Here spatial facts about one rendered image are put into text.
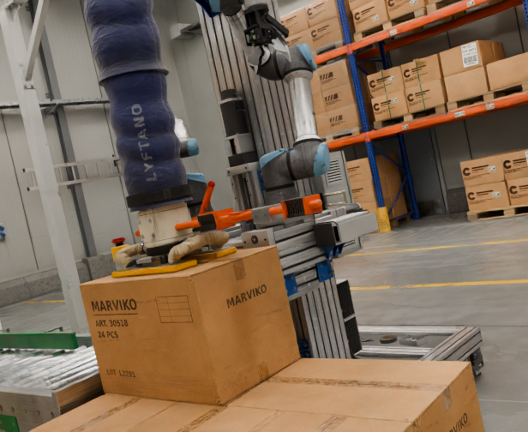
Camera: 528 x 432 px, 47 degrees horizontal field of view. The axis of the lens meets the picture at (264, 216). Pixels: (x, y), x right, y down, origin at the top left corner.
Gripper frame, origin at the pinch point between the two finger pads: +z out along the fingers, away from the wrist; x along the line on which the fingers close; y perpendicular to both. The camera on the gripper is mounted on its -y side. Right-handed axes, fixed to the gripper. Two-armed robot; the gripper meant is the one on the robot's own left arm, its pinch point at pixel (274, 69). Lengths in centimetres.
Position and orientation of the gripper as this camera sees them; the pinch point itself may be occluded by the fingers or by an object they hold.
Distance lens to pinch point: 207.6
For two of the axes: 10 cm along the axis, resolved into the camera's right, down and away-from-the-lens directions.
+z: 2.1, 9.8, 0.5
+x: 7.2, -1.2, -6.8
